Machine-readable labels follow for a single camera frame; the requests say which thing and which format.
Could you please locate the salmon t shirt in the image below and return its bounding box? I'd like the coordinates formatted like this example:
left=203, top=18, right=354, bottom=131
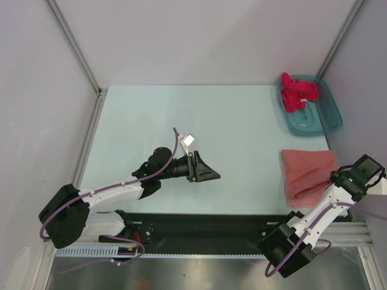
left=281, top=149, right=339, bottom=198

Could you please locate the aluminium post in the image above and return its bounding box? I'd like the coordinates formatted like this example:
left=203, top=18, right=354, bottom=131
left=45, top=0, right=102, bottom=94
left=316, top=0, right=367, bottom=78

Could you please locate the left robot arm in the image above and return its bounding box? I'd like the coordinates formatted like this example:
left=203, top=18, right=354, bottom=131
left=39, top=147, right=221, bottom=249

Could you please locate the left aluminium post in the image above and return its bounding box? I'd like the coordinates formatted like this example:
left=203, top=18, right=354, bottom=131
left=45, top=0, right=102, bottom=94

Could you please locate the teal plastic bin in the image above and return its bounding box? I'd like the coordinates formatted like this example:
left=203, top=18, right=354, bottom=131
left=276, top=75, right=343, bottom=137

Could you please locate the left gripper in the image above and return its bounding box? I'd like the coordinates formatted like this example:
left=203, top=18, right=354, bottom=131
left=157, top=150, right=219, bottom=182

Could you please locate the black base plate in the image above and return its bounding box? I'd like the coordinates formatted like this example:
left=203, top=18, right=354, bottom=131
left=99, top=211, right=303, bottom=255

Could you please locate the white cable duct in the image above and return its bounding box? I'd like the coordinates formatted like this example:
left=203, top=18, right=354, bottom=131
left=56, top=243, right=267, bottom=259

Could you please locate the right aluminium post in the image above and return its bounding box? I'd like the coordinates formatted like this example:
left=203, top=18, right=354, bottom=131
left=316, top=0, right=367, bottom=78

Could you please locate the crimson t shirt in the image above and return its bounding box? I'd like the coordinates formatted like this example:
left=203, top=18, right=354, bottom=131
left=280, top=72, right=319, bottom=113

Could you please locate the folded pink t shirt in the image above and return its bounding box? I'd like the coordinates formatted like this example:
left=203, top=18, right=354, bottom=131
left=285, top=190, right=324, bottom=208

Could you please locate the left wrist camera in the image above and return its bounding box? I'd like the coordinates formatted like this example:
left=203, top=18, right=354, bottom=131
left=178, top=134, right=195, bottom=155

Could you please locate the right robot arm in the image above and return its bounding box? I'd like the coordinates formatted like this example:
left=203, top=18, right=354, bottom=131
left=258, top=155, right=386, bottom=278

